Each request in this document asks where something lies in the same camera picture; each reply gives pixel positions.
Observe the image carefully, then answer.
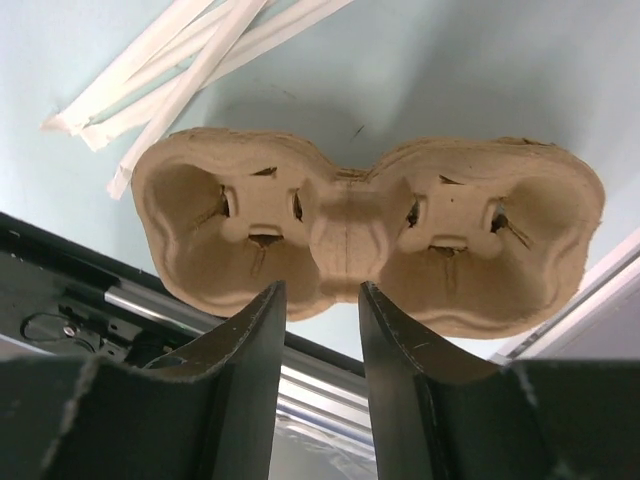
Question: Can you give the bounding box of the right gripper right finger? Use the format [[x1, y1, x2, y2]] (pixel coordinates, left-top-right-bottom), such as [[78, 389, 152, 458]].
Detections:
[[357, 280, 506, 480]]

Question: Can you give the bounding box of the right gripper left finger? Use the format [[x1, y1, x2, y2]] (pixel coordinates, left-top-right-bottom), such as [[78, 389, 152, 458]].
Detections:
[[144, 279, 287, 480]]

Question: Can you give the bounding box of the brown pulp cup carrier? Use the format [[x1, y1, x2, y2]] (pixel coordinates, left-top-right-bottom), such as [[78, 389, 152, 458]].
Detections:
[[131, 128, 605, 339]]

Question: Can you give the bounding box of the white wrapped straw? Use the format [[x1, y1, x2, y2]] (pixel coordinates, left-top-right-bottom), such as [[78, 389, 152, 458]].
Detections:
[[77, 1, 349, 151], [107, 0, 266, 200], [41, 1, 236, 135]]

